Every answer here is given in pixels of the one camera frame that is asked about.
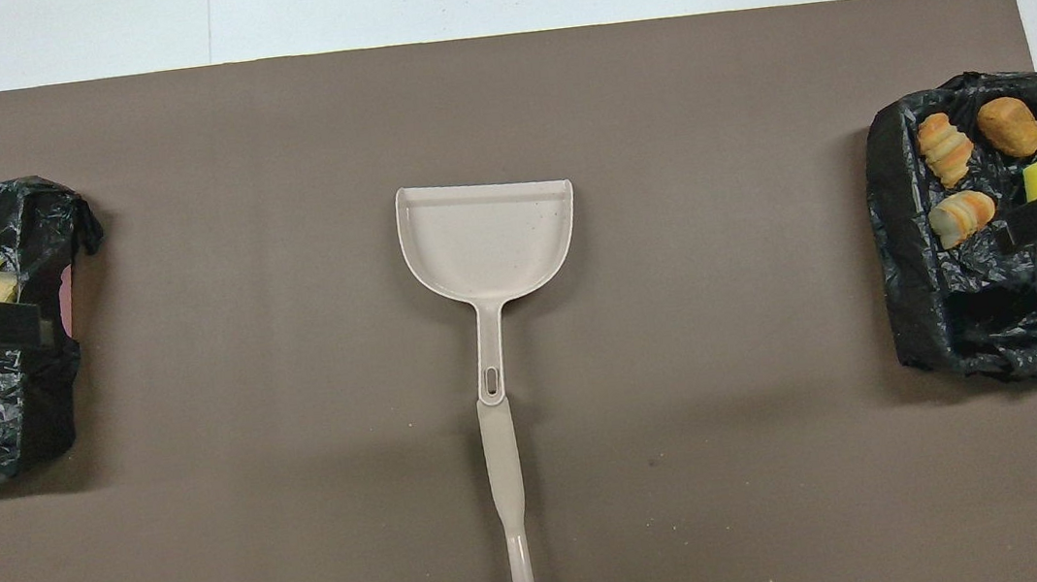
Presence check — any toy croissant with pale end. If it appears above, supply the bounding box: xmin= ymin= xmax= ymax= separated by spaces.
xmin=925 ymin=186 xmax=1000 ymax=251

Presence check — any brown toy bread roll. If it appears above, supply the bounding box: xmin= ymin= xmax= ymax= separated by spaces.
xmin=975 ymin=92 xmax=1037 ymax=163

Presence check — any beige plastic dustpan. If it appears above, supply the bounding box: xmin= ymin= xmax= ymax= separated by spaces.
xmin=393 ymin=168 xmax=598 ymax=415

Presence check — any beige brush with black bristles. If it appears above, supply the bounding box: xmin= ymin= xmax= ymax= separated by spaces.
xmin=475 ymin=394 xmax=539 ymax=582

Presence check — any pink bin with black bag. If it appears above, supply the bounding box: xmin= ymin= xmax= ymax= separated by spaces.
xmin=0 ymin=170 xmax=129 ymax=483

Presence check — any bin covered by black bag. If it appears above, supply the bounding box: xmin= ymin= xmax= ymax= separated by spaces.
xmin=855 ymin=64 xmax=1037 ymax=404

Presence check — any brown table mat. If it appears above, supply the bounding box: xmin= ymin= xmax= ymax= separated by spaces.
xmin=0 ymin=0 xmax=1037 ymax=582

